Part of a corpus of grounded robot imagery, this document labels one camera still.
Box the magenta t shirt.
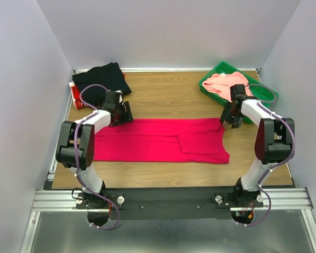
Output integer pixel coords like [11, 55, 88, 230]
[94, 118, 230, 164]

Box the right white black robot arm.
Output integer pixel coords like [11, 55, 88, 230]
[215, 84, 295, 207]

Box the black folded t shirt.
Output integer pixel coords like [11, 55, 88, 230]
[72, 63, 132, 106]

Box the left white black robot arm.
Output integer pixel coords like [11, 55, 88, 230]
[55, 90, 133, 208]

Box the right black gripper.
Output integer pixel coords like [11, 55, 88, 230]
[219, 101, 244, 129]

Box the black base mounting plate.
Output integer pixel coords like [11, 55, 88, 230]
[72, 187, 263, 223]

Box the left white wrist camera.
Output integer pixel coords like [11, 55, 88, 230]
[117, 90, 124, 103]

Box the green plastic bin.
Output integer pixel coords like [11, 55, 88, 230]
[198, 61, 279, 124]

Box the salmon pink t shirt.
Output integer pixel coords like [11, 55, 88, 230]
[202, 72, 253, 102]

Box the aluminium frame rail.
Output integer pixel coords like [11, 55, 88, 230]
[32, 188, 313, 212]

